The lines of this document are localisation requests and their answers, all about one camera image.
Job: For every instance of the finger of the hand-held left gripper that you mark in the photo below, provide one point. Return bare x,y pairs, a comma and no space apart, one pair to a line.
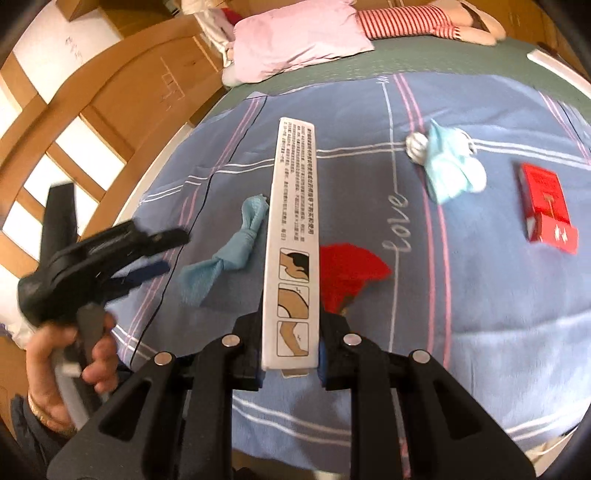
161,240
143,274

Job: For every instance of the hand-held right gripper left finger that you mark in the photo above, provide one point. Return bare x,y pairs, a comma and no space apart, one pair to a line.
244,350

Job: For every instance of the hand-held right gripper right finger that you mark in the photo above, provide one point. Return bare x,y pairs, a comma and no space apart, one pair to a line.
332,350

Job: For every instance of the long white cardboard box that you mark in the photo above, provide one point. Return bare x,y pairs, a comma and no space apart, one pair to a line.
291,221

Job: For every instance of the person's left forearm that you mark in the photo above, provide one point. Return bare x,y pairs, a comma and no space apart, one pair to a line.
32,447

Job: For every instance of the person's left hand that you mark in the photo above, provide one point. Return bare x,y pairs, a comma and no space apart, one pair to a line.
44,369

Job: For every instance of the knotted blue cloth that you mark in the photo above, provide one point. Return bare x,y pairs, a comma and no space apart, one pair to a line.
231,249

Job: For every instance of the red cloth item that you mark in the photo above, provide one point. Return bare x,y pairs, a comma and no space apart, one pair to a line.
346,272

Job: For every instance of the blue plaid blanket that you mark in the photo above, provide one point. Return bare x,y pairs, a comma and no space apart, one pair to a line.
485,300

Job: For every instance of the light blue face mask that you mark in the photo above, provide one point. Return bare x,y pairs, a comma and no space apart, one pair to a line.
445,170

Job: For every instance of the bundle of clothes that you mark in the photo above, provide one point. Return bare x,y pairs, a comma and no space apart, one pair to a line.
207,23

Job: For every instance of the crumpled white paper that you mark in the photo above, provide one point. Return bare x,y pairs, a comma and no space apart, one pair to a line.
417,145

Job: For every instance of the pink pillow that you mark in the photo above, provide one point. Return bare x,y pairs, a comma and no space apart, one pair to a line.
295,41

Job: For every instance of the red cardboard box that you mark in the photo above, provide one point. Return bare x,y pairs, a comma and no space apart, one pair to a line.
547,203

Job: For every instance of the green bed sheet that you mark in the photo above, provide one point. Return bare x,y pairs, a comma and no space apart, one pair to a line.
438,57

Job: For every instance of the doll in striped clothes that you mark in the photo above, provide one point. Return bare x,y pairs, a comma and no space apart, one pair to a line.
401,21

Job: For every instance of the wooden cabinet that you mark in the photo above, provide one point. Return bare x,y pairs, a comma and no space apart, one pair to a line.
531,18

